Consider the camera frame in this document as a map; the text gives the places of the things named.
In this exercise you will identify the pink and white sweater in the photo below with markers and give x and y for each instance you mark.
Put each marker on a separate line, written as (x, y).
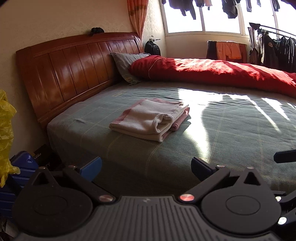
(151, 119)

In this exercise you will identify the orange left curtain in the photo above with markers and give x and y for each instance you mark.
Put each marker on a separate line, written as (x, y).
(137, 11)

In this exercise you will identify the red duvet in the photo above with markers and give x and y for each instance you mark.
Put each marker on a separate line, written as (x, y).
(214, 72)

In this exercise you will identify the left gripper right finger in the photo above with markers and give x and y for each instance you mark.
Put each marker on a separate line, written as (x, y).
(209, 176)

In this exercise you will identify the yellow plastic bag by headboard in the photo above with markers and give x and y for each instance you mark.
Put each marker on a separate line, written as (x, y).
(7, 137)

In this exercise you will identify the orange hanging cloth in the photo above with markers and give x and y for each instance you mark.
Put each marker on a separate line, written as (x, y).
(227, 50)

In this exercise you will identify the green plaid bed blanket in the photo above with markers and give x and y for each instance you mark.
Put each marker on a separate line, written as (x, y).
(237, 128)

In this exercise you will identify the grey pillow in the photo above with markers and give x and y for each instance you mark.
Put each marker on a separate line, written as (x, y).
(123, 62)

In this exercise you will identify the black hanging jacket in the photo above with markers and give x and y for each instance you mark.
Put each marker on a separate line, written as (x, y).
(286, 54)

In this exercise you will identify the black jacket with patch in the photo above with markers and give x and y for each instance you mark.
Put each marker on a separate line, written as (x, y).
(269, 58)

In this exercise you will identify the black bag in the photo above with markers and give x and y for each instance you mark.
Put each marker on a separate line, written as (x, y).
(152, 48)

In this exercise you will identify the wooden headboard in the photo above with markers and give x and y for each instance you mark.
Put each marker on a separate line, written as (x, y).
(62, 72)

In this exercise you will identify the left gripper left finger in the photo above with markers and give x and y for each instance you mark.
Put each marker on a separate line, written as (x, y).
(82, 178)

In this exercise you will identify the metal clothes rack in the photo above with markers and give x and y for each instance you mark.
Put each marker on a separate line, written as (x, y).
(255, 33)

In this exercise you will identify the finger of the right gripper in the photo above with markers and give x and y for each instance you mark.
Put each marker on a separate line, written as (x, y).
(285, 156)
(284, 209)

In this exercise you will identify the small black item on headboard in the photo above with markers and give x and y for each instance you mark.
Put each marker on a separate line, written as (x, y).
(96, 30)

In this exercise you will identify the blue plastic crate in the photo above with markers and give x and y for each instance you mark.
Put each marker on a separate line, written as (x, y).
(16, 182)

